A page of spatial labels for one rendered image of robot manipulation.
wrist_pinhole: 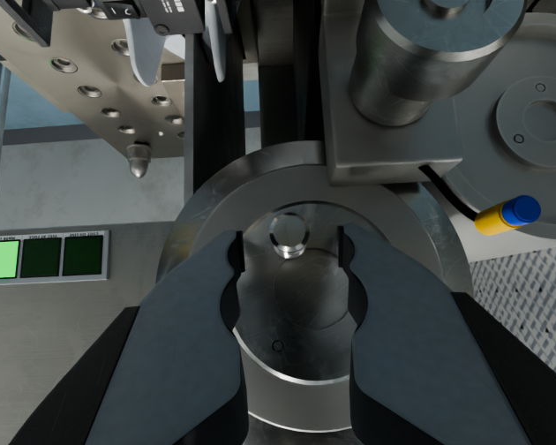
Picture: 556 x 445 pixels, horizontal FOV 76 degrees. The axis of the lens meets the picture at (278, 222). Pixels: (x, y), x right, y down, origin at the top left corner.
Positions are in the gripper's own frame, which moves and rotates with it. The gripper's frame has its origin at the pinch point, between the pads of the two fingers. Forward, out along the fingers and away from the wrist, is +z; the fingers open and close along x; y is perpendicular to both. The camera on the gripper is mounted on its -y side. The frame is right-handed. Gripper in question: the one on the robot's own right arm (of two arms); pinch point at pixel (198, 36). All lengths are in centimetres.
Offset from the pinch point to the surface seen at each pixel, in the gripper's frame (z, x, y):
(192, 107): -2.0, 0.2, 6.1
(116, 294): 29.6, -19.3, 15.3
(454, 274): -2.9, 12.6, 15.9
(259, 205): -3.9, 3.8, 12.3
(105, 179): 208, -119, -66
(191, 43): -2.0, 0.1, 2.1
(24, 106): 181, -159, -109
